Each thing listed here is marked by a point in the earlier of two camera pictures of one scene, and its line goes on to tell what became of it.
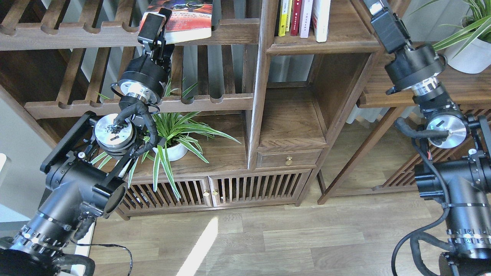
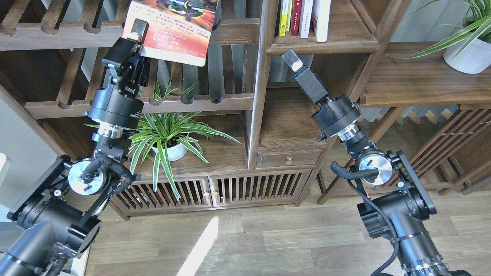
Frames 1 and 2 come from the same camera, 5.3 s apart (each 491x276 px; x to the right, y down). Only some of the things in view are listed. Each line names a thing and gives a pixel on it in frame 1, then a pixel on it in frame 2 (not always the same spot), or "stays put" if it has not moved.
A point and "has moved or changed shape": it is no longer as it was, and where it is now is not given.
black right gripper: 415,68 → 333,114
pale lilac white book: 305,18 stays put
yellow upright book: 282,23 stays put
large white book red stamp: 320,17 stays put
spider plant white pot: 179,134 stays put
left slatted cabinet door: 195,191 stays put
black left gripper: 145,80 → 117,104
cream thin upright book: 289,15 stays put
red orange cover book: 191,19 has moved or changed shape
